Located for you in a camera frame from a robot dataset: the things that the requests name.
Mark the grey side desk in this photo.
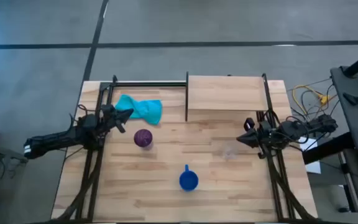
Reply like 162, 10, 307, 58
330, 65, 358, 224

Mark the blue mug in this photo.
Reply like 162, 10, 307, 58
178, 164, 200, 192

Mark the black cable bundle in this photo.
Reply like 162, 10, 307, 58
287, 77, 341, 125

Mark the yellow cable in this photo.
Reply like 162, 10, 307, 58
292, 84, 333, 116

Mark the wooden shelf board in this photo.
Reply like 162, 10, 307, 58
187, 75, 269, 112

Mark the white paper sheet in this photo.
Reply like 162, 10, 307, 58
300, 136, 322, 174

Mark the purple faceted plastic cup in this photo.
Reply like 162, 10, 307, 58
133, 128, 154, 149

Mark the teal cloth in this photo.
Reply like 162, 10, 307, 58
114, 94, 163, 126

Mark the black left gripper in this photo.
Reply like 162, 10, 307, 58
99, 104, 135, 127

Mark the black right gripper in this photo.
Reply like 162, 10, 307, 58
236, 120, 280, 149

